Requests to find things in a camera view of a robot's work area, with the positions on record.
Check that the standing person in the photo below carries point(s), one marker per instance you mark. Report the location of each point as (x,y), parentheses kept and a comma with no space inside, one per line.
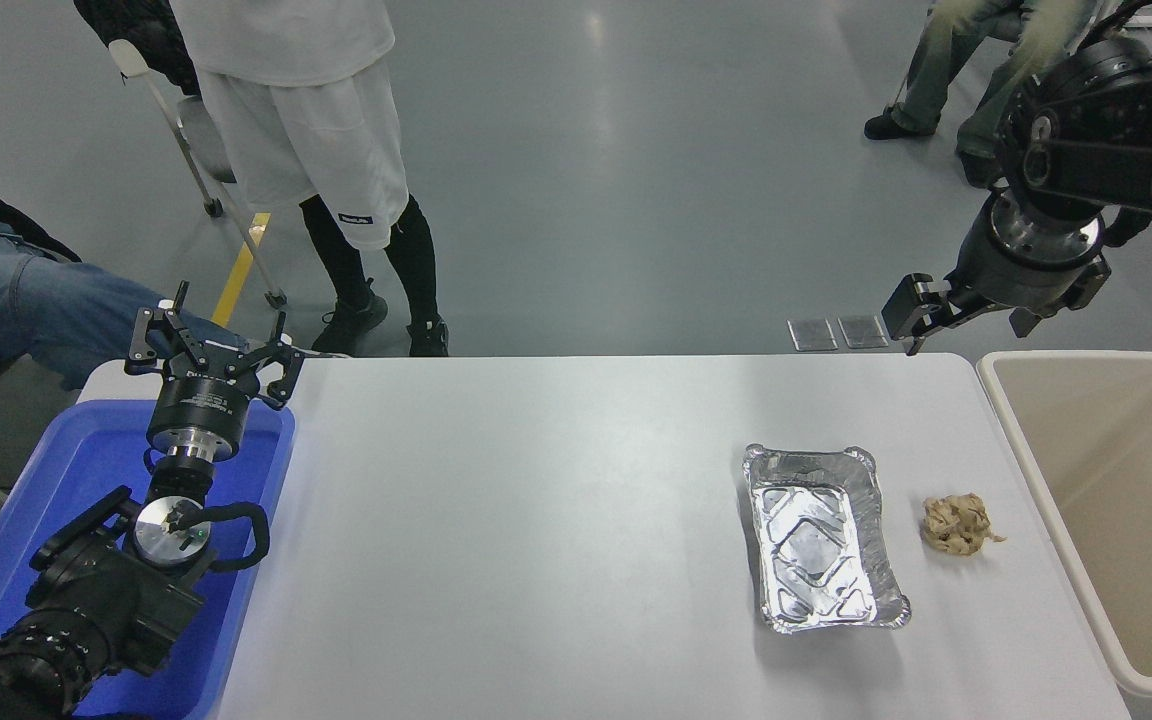
(306,120)

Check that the seated person in jeans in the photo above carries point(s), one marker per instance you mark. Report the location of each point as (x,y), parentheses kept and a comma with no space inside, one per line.
(26,305)

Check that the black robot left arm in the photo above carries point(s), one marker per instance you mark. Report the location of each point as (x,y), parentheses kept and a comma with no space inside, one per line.
(96,600)

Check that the silver foil tray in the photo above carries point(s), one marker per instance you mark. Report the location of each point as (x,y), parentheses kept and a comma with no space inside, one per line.
(816,550)

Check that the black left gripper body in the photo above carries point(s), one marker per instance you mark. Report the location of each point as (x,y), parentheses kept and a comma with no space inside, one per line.
(204,405)

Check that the crumpled tan paper ball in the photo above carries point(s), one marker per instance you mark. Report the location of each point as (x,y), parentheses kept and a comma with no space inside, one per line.
(956,525)

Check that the white folding chair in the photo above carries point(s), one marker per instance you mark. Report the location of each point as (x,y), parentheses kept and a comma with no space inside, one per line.
(198,135)

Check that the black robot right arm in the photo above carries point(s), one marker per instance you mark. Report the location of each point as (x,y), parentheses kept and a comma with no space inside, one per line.
(1106,130)

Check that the seated person with dark shoes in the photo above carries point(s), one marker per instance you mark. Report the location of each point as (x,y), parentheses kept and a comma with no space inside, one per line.
(946,60)

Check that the large pale bin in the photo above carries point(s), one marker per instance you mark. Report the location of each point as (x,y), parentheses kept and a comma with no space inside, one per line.
(1126,500)

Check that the metal floor plate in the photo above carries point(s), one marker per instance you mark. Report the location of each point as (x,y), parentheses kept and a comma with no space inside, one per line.
(812,334)
(863,332)

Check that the blue plastic tray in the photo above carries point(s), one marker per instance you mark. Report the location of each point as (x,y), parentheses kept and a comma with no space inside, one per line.
(56,470)

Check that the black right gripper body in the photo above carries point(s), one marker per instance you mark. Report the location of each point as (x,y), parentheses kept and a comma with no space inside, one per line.
(1021,278)

